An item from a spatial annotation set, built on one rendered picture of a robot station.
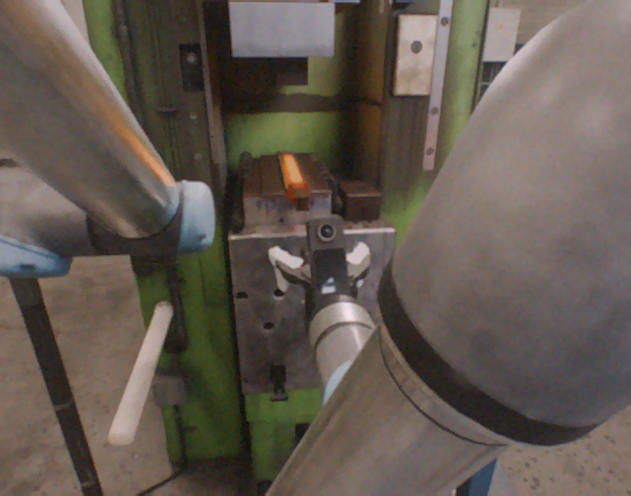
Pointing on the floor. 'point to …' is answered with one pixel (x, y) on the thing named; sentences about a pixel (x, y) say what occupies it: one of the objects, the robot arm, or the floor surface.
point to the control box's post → (55, 379)
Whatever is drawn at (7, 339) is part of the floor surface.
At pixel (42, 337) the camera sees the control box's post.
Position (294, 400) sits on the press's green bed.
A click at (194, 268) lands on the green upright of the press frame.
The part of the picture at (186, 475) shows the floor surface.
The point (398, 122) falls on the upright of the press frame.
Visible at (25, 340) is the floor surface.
